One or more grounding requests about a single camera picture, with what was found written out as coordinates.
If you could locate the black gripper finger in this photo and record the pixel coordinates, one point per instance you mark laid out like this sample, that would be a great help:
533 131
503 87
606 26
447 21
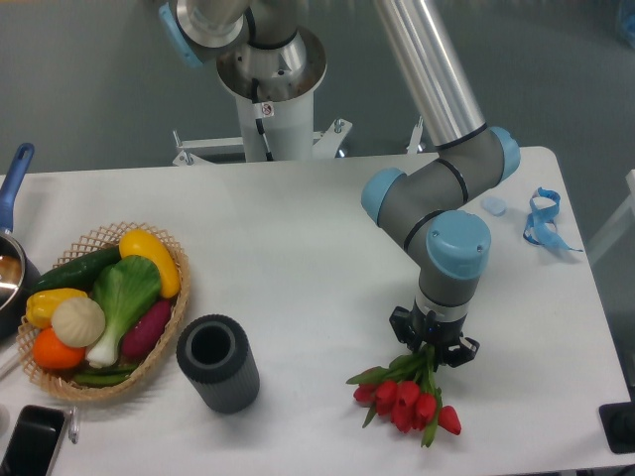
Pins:
457 353
403 323

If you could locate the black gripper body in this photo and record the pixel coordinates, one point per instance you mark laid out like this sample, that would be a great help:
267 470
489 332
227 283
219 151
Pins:
428 328

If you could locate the red tulip bouquet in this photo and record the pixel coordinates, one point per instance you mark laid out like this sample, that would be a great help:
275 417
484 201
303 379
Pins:
406 393

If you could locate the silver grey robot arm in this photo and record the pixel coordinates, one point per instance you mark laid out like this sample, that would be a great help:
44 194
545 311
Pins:
272 66

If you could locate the small light blue cap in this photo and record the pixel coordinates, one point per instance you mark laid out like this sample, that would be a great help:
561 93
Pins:
494 205

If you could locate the tangled blue ribbon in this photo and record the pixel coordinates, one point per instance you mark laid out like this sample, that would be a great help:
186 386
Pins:
541 228

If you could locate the black device at table edge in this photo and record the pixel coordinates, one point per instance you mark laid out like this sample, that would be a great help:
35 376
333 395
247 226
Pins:
618 425

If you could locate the dark grey ribbed vase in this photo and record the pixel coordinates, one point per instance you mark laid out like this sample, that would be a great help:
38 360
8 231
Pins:
215 355

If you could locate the purple sweet potato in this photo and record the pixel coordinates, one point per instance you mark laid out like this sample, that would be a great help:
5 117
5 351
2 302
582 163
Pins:
140 340

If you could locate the yellow squash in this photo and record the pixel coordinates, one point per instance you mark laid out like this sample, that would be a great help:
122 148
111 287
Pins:
139 242

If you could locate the green bok choy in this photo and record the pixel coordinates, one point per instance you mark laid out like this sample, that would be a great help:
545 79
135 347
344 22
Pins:
124 291

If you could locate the green pea pod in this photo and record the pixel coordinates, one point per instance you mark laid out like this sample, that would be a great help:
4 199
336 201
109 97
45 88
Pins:
103 378

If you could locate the cream steamed bun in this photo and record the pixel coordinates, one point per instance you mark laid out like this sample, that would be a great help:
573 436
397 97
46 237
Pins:
78 322

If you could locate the green cucumber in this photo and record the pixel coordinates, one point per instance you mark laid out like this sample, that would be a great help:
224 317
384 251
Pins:
79 273

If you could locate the orange fruit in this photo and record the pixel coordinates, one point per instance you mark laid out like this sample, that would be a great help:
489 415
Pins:
52 354

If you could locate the woven wicker basket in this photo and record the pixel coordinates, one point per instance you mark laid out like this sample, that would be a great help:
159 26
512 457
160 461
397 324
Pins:
106 236

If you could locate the yellow bell pepper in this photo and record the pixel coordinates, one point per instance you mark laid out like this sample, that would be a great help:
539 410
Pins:
41 306

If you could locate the black smartphone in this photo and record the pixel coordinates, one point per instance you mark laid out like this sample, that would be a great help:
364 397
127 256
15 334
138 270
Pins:
35 442

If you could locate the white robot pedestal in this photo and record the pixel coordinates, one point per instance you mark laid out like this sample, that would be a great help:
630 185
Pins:
270 131

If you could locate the blue handled saucepan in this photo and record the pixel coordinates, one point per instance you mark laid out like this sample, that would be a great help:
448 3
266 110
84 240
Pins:
18 273

